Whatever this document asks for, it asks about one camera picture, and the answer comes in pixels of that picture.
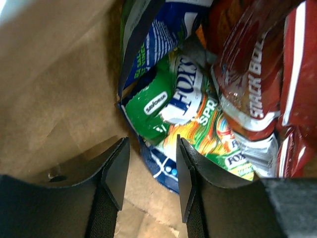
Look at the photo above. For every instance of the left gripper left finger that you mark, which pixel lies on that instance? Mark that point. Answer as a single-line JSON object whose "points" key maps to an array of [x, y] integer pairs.
{"points": [[83, 203]]}

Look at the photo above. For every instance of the green yellow candy packet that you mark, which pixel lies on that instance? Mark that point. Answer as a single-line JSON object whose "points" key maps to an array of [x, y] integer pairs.
{"points": [[177, 101]]}

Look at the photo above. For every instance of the red snack packet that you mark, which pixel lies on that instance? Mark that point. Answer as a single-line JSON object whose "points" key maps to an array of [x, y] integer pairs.
{"points": [[265, 75]]}

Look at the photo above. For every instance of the white blue snack packet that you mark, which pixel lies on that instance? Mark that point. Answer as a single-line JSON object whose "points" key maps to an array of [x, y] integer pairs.
{"points": [[151, 29]]}

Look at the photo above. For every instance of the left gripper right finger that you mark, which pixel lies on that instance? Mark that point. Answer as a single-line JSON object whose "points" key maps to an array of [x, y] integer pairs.
{"points": [[218, 204]]}

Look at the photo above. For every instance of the green paper bag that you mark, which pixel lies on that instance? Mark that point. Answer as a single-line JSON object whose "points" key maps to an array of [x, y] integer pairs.
{"points": [[60, 64]]}

